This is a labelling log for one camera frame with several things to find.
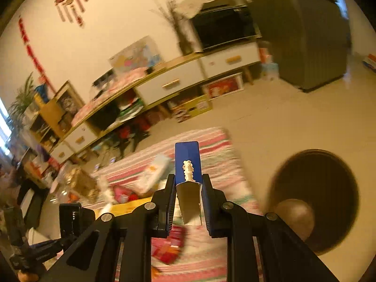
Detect yellow snack packet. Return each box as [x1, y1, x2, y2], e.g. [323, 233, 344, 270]
[94, 197, 152, 218]

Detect blue milk carton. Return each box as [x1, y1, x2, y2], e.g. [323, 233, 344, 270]
[174, 141, 204, 226]

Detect dark round trash bin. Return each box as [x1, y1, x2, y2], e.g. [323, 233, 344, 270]
[266, 149, 359, 255]

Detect yellow cardboard box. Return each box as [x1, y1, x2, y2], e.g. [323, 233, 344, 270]
[172, 95, 212, 123]

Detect white wooden tv cabinet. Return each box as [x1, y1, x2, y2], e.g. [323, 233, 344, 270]
[50, 41, 261, 164]

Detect red framed picture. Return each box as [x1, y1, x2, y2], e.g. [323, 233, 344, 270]
[201, 73, 243, 99]

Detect yellow wooden shelf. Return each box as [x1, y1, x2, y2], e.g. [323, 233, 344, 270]
[29, 80, 84, 153]

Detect green potted plant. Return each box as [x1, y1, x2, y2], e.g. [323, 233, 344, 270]
[8, 72, 35, 132]

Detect black microwave oven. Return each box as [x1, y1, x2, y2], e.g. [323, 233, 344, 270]
[191, 5, 257, 51]

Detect grey refrigerator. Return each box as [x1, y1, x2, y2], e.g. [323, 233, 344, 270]
[250, 0, 349, 92]

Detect colourful wall map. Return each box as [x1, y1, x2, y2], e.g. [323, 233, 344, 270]
[109, 36, 164, 74]

